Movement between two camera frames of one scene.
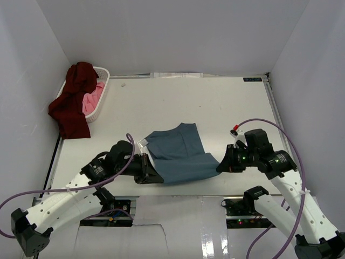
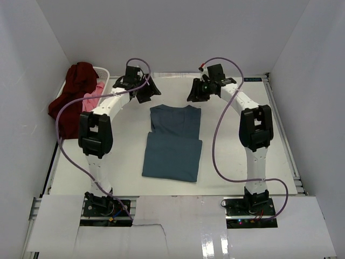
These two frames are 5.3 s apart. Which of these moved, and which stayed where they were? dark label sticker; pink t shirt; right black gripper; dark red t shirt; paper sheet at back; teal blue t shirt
Moved: right black gripper; teal blue t shirt
Stayed: pink t shirt; dark label sticker; paper sheet at back; dark red t shirt
